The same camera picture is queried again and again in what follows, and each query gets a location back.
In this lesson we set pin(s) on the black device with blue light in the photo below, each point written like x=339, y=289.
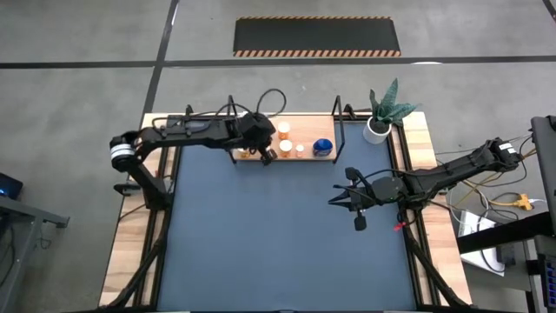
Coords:
x=11, y=184

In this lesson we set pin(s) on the wooden shelf black metal frame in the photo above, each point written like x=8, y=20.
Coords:
x=308, y=130

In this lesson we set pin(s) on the blue-grey table mat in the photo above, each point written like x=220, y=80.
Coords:
x=260, y=252

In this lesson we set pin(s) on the white sheet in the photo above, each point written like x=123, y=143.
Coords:
x=475, y=256

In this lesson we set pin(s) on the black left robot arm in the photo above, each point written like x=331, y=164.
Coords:
x=187, y=130

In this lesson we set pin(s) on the black hazard-striped floor mat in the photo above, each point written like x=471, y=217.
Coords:
x=317, y=37

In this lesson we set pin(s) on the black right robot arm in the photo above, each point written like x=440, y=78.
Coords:
x=452, y=167

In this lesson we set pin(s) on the snake plant in white pot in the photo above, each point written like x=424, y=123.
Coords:
x=382, y=119

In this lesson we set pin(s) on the large orange pill bottle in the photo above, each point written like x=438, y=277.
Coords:
x=283, y=128

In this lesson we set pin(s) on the blue medicine bottle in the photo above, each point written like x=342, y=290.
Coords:
x=322, y=148

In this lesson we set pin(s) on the device with coloured buttons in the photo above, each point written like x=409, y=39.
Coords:
x=551, y=278

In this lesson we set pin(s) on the yellow power adapter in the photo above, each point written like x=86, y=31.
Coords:
x=522, y=202

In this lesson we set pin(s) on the grey metal cart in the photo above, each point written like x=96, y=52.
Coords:
x=26, y=213

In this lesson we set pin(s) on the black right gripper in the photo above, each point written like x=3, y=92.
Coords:
x=362, y=197

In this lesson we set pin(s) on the black metal table frame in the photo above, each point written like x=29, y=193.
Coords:
x=157, y=269

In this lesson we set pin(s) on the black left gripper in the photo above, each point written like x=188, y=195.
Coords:
x=256, y=130

